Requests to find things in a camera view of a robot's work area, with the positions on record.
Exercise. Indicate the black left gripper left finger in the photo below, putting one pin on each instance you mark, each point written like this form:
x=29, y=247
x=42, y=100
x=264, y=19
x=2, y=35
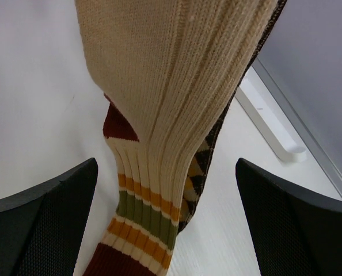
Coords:
x=41, y=228

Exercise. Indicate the brown argyle sock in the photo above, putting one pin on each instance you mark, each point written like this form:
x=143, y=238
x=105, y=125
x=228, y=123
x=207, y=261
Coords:
x=200, y=164

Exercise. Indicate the white metal drying rack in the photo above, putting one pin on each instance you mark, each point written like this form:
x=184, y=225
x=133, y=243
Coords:
x=273, y=131

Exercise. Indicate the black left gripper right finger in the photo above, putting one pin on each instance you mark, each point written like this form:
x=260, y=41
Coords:
x=295, y=231

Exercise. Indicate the beige striped sock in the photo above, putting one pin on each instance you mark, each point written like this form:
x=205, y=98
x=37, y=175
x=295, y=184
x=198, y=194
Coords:
x=168, y=70

